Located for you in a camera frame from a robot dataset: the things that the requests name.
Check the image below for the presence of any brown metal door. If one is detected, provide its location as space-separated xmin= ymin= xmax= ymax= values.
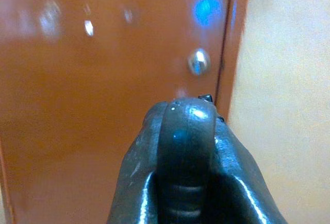
xmin=0 ymin=0 xmax=235 ymax=224

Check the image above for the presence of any round silver door knob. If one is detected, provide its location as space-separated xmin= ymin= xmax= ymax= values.
xmin=187 ymin=47 xmax=212 ymax=76

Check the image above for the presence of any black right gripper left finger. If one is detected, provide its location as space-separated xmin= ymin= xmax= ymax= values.
xmin=106 ymin=101 xmax=168 ymax=224

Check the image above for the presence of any brown door frame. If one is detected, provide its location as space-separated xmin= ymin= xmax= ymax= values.
xmin=214 ymin=0 xmax=252 ymax=122

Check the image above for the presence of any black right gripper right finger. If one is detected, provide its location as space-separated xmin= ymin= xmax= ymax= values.
xmin=206 ymin=117 xmax=287 ymax=224

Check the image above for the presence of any black ribbed broom handle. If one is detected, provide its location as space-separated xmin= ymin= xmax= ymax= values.
xmin=156 ymin=97 xmax=218 ymax=224

